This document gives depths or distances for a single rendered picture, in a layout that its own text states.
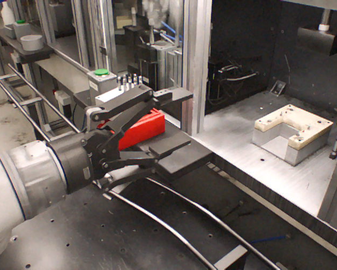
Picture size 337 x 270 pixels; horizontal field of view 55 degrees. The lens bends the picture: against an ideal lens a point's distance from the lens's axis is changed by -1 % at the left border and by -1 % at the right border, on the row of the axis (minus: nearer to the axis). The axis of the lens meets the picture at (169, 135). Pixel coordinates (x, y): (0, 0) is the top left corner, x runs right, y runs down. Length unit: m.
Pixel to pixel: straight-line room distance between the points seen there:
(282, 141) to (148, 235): 0.44
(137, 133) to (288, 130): 0.39
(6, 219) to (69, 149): 0.11
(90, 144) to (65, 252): 0.53
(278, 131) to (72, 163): 0.62
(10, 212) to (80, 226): 0.59
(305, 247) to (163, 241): 0.41
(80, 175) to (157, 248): 0.51
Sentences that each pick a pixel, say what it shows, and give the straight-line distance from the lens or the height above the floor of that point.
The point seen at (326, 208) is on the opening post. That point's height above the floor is 0.94.
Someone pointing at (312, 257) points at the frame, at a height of 0.61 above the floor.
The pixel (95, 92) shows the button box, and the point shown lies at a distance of 0.99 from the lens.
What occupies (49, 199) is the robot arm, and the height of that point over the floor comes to 1.12.
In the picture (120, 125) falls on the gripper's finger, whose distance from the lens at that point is 0.46.
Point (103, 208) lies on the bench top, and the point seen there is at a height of 0.68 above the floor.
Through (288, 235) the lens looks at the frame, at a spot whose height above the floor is 0.65.
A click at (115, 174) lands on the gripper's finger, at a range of 0.51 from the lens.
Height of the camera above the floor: 1.39
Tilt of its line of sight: 33 degrees down
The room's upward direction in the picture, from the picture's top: straight up
